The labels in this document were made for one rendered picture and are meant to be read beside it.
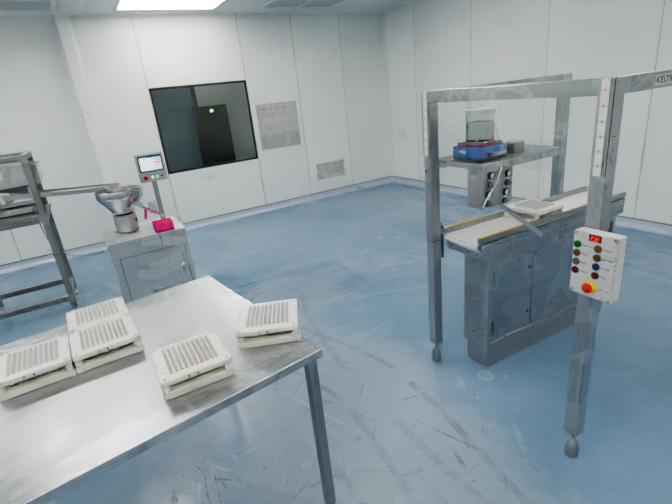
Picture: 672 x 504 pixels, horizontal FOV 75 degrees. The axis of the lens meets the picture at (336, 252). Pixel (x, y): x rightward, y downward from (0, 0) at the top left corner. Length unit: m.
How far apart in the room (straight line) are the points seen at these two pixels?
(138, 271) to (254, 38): 4.30
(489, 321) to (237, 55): 5.47
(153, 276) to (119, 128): 3.06
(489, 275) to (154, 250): 2.71
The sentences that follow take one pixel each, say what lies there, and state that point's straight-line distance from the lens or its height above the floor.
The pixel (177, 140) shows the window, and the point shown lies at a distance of 6.81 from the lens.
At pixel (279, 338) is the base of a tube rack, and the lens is 1.77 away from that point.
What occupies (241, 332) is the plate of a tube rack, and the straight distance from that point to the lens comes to 1.77.
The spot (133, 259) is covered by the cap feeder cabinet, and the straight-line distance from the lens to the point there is 4.02.
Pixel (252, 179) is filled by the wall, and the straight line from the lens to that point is 7.15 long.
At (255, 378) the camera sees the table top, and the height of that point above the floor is 0.83.
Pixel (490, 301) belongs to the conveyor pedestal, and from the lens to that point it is 2.77.
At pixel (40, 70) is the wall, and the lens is 6.69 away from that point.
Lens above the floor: 1.75
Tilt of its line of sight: 20 degrees down
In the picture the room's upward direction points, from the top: 6 degrees counter-clockwise
